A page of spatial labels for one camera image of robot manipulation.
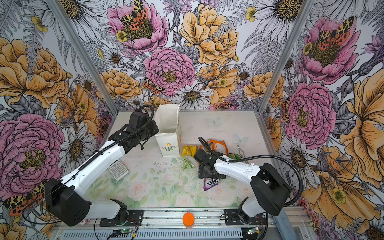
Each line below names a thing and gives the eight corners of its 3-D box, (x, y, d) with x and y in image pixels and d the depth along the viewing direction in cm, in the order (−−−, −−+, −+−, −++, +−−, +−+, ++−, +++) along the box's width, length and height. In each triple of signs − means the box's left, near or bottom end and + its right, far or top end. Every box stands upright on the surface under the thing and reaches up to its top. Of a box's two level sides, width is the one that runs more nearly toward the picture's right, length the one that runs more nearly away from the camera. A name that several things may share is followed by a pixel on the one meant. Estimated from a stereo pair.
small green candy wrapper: (179, 166, 94) (179, 163, 91) (185, 160, 96) (185, 157, 93) (187, 173, 91) (187, 171, 88) (193, 167, 93) (193, 164, 90)
